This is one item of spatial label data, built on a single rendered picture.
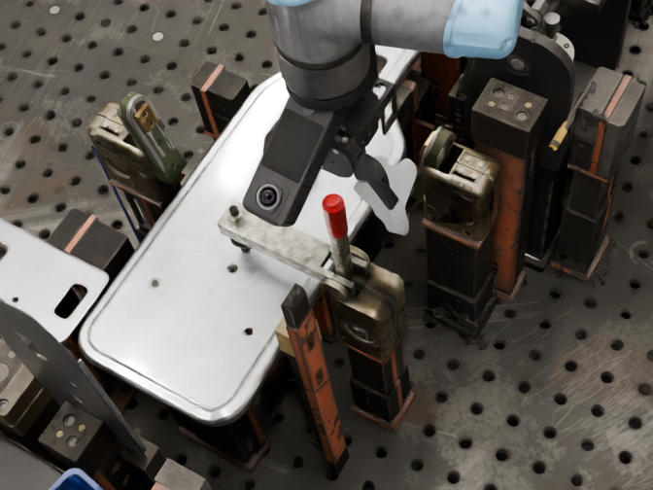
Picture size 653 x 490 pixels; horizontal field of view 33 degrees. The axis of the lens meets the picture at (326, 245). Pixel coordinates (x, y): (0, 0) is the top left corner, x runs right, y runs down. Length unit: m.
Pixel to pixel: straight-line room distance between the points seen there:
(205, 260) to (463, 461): 0.45
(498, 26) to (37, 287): 0.72
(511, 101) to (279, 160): 0.38
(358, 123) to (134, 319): 0.43
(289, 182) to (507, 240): 0.56
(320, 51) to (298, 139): 0.11
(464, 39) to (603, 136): 0.53
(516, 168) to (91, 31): 0.90
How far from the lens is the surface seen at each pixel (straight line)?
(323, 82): 0.89
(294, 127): 0.95
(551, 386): 1.54
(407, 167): 1.05
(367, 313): 1.20
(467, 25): 0.81
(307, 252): 1.21
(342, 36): 0.84
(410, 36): 0.82
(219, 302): 1.28
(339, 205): 1.08
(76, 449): 1.17
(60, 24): 1.99
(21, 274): 1.37
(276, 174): 0.95
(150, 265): 1.32
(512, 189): 1.34
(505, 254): 1.49
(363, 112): 0.98
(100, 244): 1.38
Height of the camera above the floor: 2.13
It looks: 60 degrees down
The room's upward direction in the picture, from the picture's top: 11 degrees counter-clockwise
